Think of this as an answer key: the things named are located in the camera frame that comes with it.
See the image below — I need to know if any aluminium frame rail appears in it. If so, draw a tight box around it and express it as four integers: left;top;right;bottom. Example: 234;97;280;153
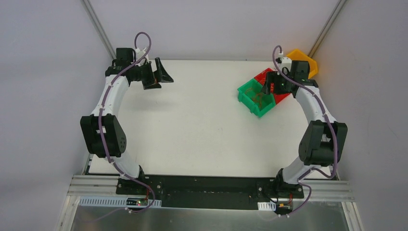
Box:
68;175;355;202

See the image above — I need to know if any green plastic bin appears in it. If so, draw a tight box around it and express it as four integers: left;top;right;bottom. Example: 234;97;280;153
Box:
237;79;276;118

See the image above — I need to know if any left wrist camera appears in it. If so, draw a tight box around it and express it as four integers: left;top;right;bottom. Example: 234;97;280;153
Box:
135;47;148;59

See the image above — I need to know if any white cable duct right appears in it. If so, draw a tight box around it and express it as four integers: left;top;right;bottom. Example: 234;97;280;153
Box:
257;201;276;211

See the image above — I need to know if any white cable duct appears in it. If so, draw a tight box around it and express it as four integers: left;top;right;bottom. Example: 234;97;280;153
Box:
78;196;162;209
257;201;276;211

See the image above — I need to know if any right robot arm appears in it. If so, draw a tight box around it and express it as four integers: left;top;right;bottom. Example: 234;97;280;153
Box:
261;57;348;197

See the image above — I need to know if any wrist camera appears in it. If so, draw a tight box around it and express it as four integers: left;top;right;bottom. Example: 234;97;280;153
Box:
135;47;148;59
275;57;292;70

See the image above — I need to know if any red plastic bin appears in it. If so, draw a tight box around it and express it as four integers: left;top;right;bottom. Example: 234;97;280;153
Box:
254;68;290;104

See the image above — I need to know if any yellow plastic bin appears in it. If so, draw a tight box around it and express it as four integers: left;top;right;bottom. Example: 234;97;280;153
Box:
286;49;319;79

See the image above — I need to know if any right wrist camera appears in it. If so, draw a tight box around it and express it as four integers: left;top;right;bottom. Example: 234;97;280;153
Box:
275;57;292;70

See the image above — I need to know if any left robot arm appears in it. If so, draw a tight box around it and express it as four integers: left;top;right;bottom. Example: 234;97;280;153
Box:
80;48;174;195

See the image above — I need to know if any white cable duct left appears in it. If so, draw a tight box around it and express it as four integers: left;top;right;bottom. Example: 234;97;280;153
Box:
78;196;162;209

